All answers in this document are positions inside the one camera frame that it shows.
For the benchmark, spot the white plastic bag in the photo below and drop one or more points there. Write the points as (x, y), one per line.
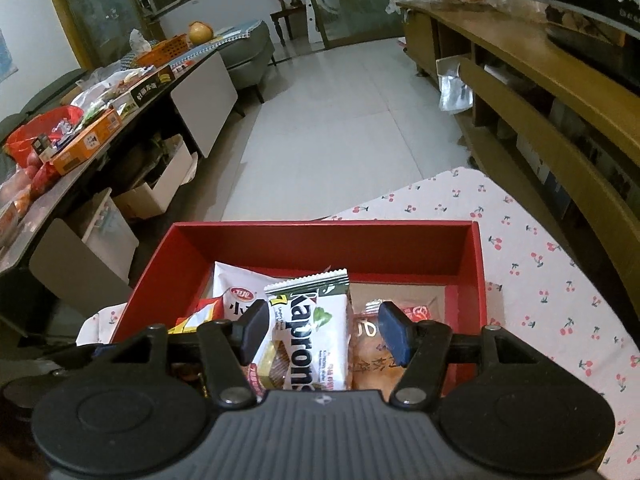
(140, 41)

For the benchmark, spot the red plastic bag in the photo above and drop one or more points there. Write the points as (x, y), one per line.
(30, 132)

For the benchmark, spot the dark wooden chair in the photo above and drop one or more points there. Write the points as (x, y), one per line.
(289, 5)

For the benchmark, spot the grey sofa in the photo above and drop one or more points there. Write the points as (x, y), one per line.
(247, 55)

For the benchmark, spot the orange plastic basket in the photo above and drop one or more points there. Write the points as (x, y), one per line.
(165, 51)

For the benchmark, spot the white red snack packet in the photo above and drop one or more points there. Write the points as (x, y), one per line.
(235, 285)

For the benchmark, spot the clear plastic bag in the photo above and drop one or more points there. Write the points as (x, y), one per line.
(455, 85)

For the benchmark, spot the long black box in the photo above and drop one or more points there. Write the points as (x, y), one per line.
(147, 87)

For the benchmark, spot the clear bread packet red label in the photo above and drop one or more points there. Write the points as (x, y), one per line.
(370, 355)

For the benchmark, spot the dark coffee table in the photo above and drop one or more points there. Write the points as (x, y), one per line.
(200, 90)

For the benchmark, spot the red cardboard box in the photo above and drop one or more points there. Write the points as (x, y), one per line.
(320, 245)

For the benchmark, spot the yellow pomelo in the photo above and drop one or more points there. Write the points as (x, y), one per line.
(200, 33)

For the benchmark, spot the white storage box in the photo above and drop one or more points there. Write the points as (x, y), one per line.
(112, 230)

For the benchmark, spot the open white cardboard box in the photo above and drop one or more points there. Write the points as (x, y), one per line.
(165, 185)

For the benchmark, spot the bag of red apples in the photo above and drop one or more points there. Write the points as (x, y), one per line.
(25, 187)

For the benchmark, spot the white green wafer packet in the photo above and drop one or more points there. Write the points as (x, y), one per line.
(310, 340)

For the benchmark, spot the orange cardboard box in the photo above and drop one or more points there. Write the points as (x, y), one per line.
(85, 142)

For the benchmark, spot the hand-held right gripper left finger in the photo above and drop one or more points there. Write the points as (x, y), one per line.
(251, 321)

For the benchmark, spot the wooden television cabinet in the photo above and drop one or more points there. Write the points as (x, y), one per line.
(525, 50)

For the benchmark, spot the black television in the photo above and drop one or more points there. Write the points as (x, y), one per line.
(590, 20)

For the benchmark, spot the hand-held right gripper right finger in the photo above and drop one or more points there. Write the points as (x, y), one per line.
(395, 330)

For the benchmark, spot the cherry print tablecloth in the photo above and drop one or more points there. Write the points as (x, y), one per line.
(525, 260)

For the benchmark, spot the yellow red snack packet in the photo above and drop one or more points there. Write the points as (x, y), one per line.
(200, 317)

